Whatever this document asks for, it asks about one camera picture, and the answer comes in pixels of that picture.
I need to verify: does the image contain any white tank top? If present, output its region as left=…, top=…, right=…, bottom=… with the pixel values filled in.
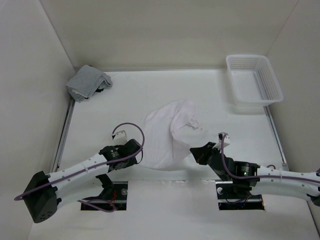
left=139, top=99, right=216, bottom=172

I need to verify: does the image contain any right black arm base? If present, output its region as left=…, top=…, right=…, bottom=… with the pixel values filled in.
left=215, top=181, right=265, bottom=211

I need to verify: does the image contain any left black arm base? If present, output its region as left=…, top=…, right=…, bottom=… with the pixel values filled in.
left=80, top=174, right=129, bottom=213

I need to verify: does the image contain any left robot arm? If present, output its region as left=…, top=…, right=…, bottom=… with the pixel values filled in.
left=22, top=139, right=142, bottom=224

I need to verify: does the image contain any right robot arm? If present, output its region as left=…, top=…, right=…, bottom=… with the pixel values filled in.
left=190, top=140, right=320, bottom=206

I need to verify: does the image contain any folded black tank top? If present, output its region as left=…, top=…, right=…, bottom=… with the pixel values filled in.
left=84, top=87, right=104, bottom=99

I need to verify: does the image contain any folded grey tank top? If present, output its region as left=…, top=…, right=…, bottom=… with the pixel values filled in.
left=65, top=65, right=113, bottom=103

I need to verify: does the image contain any white plastic basket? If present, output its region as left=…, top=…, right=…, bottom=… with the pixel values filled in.
left=225, top=54, right=284, bottom=108

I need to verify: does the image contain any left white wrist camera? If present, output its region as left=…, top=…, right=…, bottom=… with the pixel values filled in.
left=111, top=130, right=128, bottom=145

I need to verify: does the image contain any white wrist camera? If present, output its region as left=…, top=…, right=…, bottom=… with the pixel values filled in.
left=218, top=132, right=230, bottom=149
left=111, top=130, right=128, bottom=145

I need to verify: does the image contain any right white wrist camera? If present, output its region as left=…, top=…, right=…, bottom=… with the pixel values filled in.
left=218, top=132, right=230, bottom=149

